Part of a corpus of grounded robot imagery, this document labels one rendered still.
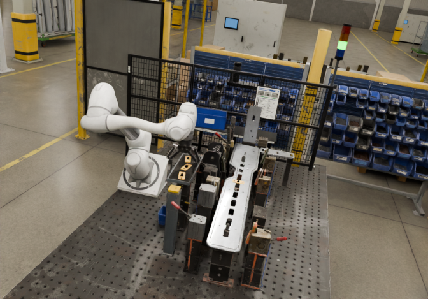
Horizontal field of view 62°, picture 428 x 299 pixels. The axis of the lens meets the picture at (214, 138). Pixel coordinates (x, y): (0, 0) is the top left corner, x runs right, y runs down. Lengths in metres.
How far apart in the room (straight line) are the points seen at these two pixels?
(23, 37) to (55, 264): 7.83
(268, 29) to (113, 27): 4.99
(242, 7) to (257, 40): 0.84
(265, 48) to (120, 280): 7.57
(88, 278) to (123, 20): 3.27
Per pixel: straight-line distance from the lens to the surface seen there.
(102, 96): 2.23
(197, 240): 2.04
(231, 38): 9.17
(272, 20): 8.96
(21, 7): 9.65
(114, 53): 4.82
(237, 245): 1.96
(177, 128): 1.79
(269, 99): 3.32
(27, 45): 9.69
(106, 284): 2.14
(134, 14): 4.60
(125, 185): 2.85
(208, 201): 2.19
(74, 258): 2.31
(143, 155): 2.66
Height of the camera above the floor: 2.24
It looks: 23 degrees down
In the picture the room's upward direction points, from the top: 7 degrees clockwise
